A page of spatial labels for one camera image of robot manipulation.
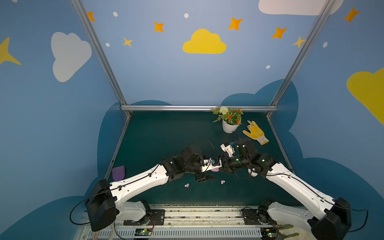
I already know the white potted flower plant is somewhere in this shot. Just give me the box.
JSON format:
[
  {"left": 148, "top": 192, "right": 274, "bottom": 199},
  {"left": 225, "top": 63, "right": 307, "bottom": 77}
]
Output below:
[{"left": 211, "top": 106, "right": 244, "bottom": 134}]

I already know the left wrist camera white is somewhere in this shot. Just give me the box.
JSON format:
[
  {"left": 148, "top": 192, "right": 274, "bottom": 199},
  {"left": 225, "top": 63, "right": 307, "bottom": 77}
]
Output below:
[{"left": 201, "top": 159, "right": 223, "bottom": 173}]

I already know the yellow work glove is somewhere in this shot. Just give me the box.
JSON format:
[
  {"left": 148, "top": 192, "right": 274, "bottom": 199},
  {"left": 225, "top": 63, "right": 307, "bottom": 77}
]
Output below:
[{"left": 243, "top": 121, "right": 269, "bottom": 146}]

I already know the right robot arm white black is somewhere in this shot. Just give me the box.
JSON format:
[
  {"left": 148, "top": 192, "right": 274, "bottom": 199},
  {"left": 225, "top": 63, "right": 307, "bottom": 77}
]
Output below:
[{"left": 214, "top": 139, "right": 352, "bottom": 240}]

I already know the white earbud charging case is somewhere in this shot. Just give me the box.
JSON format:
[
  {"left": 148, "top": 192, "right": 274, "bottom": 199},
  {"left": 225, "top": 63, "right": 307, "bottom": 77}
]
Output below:
[{"left": 248, "top": 169, "right": 258, "bottom": 177}]

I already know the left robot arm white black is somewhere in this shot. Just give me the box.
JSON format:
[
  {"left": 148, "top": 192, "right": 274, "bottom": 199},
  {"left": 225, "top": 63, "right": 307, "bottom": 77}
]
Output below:
[{"left": 85, "top": 147, "right": 223, "bottom": 232}]

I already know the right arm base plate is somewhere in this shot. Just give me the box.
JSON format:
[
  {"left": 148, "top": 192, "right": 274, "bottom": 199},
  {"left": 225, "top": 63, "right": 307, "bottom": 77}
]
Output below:
[{"left": 240, "top": 208, "right": 277, "bottom": 226}]

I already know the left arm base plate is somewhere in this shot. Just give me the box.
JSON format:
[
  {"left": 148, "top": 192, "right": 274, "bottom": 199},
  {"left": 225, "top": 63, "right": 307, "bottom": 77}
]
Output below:
[{"left": 123, "top": 210, "right": 166, "bottom": 226}]

